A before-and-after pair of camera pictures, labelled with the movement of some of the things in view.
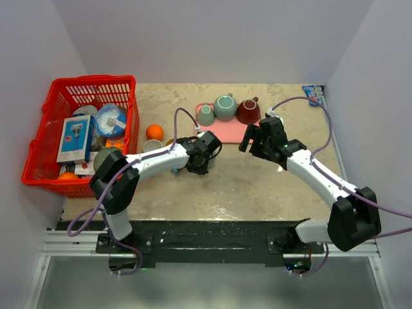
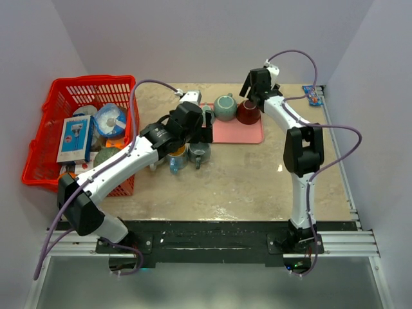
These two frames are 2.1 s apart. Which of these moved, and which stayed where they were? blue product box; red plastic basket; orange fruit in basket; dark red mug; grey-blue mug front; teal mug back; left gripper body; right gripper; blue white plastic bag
Moved: right gripper; left gripper body; grey-blue mug front
Stayed: dark red mug; blue product box; red plastic basket; teal mug back; blue white plastic bag; orange fruit in basket
